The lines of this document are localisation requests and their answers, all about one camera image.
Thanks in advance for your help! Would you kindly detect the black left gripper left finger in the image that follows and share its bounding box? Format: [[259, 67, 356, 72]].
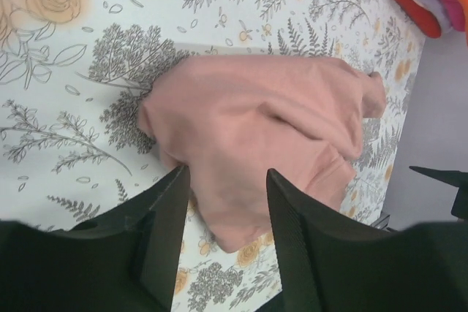
[[1, 167, 189, 311]]

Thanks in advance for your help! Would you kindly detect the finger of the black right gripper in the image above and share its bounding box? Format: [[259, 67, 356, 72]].
[[409, 166, 467, 221]]

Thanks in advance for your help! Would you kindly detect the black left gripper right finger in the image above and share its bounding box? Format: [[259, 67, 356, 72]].
[[265, 169, 467, 311]]

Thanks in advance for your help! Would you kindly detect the pink printed t-shirt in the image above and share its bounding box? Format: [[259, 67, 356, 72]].
[[138, 55, 386, 253]]

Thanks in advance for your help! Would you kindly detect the floral tablecloth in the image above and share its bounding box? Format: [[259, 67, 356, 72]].
[[0, 0, 427, 312]]

